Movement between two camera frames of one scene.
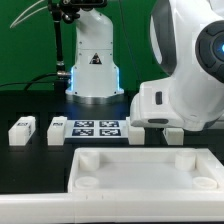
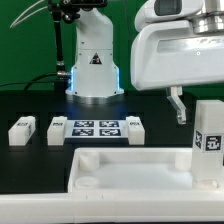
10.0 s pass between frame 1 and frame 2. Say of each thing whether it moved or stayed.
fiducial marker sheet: stayed
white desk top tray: stayed
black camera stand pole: stayed
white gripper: moved
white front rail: stayed
